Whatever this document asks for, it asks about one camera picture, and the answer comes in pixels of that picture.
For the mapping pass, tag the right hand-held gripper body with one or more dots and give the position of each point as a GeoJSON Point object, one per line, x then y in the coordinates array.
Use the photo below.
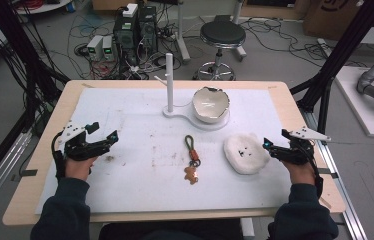
{"type": "Point", "coordinates": [300, 148]}

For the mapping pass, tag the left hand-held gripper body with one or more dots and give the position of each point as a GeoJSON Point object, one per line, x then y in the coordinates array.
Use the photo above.
{"type": "Point", "coordinates": [75, 146]}

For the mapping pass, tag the person's left hand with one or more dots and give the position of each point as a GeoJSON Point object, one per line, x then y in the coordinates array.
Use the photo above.
{"type": "Point", "coordinates": [79, 168]}

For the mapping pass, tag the person's right hand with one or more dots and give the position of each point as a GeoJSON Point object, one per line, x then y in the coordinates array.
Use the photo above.
{"type": "Point", "coordinates": [300, 173]}

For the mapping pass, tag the white table mat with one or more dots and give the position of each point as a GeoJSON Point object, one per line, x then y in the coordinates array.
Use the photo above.
{"type": "Point", "coordinates": [135, 133]}

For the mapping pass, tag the light wooden table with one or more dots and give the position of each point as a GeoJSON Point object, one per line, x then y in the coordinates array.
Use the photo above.
{"type": "Point", "coordinates": [68, 96]}

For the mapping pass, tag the white platform board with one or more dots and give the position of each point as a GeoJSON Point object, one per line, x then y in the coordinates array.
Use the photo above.
{"type": "Point", "coordinates": [358, 106]}

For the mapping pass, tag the white eggshell-shaped bowl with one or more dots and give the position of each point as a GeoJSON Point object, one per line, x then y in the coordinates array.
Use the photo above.
{"type": "Point", "coordinates": [210, 105]}

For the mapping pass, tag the grey power supply unit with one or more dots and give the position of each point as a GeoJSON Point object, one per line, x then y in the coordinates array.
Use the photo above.
{"type": "Point", "coordinates": [95, 46]}
{"type": "Point", "coordinates": [108, 48]}

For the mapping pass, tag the white power strip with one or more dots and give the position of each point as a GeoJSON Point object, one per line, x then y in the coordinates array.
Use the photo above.
{"type": "Point", "coordinates": [325, 46]}

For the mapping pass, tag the black computer tower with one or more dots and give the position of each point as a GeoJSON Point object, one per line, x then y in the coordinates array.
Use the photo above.
{"type": "Point", "coordinates": [147, 28]}
{"type": "Point", "coordinates": [125, 36]}

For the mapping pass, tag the person's dark lap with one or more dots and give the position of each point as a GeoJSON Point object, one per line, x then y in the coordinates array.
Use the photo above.
{"type": "Point", "coordinates": [168, 231]}

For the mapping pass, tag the white metal stand leg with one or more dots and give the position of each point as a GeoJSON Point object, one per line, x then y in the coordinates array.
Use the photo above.
{"type": "Point", "coordinates": [182, 36]}
{"type": "Point", "coordinates": [239, 33]}

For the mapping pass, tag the black round stool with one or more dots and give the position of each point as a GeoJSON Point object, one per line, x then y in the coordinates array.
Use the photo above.
{"type": "Point", "coordinates": [222, 33]}

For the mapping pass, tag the white box on computer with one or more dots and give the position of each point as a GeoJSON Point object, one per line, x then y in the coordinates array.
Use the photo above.
{"type": "Point", "coordinates": [130, 10]}

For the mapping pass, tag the brown cardboard box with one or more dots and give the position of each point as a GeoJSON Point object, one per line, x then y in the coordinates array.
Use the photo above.
{"type": "Point", "coordinates": [335, 16]}

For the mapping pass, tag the round white table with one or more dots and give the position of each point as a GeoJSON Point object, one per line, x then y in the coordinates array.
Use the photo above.
{"type": "Point", "coordinates": [45, 7]}

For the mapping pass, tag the white stand with post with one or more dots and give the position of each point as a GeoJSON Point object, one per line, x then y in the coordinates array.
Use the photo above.
{"type": "Point", "coordinates": [170, 83]}

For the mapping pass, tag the black metal frame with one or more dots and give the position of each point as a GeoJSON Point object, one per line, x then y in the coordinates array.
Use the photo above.
{"type": "Point", "coordinates": [341, 50]}
{"type": "Point", "coordinates": [18, 50]}

